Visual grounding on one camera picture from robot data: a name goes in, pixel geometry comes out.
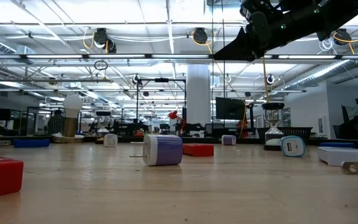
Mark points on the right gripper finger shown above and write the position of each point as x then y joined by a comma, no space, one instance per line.
238,49

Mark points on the white sand hourglass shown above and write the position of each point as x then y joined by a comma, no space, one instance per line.
273,142

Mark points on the blue box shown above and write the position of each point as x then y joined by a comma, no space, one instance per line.
31,143
337,145

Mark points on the white box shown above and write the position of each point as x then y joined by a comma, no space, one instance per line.
334,155

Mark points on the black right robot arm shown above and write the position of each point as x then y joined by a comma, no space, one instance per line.
346,12

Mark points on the white building pillar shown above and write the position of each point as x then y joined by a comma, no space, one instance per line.
198,93

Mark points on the red desk lamp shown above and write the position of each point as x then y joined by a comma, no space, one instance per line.
173,115

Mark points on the black plastic basket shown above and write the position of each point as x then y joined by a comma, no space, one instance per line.
300,132

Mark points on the person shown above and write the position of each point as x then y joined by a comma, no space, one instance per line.
356,124
56,123

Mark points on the white light bulb on base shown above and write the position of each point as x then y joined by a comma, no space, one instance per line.
72,104

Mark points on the black gantry frame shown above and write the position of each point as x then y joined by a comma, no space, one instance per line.
162,80

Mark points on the black table frame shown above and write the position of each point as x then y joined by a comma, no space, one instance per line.
204,140

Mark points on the teal and white wall charger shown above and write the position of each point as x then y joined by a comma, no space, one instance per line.
294,146

